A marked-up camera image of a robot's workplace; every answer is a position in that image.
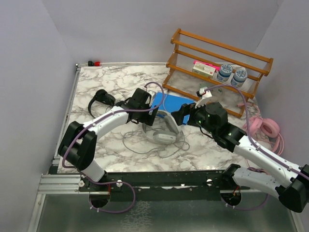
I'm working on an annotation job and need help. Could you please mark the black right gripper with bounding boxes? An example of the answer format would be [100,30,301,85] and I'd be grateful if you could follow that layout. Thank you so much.
[171,98,217,136]

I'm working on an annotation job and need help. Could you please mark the grey white headphones with cable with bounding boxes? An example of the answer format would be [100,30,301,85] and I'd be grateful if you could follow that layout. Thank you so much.
[122,102,190,158]

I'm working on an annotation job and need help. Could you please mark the black headphones with cable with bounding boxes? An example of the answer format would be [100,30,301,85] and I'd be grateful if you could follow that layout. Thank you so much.
[87,89,115,118]

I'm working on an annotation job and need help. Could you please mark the pink headphones with cable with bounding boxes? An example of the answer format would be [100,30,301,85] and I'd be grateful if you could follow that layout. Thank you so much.
[247,102,284,156]

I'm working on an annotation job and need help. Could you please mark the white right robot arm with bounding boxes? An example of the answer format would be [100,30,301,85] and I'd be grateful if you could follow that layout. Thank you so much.
[172,102,309,213]

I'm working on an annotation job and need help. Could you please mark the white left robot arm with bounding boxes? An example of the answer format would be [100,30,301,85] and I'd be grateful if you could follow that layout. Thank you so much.
[57,88,159,191]

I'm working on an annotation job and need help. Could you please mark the blue plastic board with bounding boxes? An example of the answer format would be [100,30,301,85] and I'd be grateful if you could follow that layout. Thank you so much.
[152,92,194,113]

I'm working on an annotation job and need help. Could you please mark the clear tape roll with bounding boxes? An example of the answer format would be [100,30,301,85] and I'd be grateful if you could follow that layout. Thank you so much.
[211,87,224,97]

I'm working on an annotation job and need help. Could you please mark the wooden two-tier rack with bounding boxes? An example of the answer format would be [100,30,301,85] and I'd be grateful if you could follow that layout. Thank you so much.
[162,28,274,118]

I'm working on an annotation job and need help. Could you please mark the white green cardboard box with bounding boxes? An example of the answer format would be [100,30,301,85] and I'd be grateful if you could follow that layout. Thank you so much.
[192,62,216,78]

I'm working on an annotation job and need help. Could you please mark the blue white jar left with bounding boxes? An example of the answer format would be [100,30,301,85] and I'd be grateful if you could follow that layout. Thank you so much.
[217,64,233,82]

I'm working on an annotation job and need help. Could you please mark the blue white jar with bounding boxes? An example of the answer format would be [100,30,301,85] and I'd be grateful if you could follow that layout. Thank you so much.
[217,64,233,82]
[231,68,248,87]

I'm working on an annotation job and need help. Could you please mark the blue white jar right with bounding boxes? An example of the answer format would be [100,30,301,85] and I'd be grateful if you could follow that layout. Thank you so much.
[231,68,248,87]

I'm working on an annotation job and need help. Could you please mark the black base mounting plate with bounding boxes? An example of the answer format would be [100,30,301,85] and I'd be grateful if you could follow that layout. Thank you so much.
[79,170,239,202]

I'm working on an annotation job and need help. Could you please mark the red black emergency button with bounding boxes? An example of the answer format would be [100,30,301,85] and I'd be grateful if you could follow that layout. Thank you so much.
[87,60,101,67]

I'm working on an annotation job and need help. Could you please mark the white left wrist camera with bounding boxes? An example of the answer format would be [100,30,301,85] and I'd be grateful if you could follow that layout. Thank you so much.
[146,89,157,103]

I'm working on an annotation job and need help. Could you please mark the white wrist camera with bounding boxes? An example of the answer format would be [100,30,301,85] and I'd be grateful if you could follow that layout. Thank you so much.
[195,87,212,109]
[146,89,157,103]

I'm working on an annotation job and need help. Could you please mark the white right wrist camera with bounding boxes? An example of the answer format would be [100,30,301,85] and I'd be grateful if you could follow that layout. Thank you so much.
[195,87,212,109]

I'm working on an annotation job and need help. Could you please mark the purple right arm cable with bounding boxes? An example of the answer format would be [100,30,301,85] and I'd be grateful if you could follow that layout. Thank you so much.
[204,84,309,211]

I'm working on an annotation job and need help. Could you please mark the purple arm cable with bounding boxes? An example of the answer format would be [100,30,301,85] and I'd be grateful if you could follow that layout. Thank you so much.
[61,82,166,214]
[204,84,309,211]

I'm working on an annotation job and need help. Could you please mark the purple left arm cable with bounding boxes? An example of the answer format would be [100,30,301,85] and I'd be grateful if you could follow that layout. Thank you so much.
[61,82,166,214]

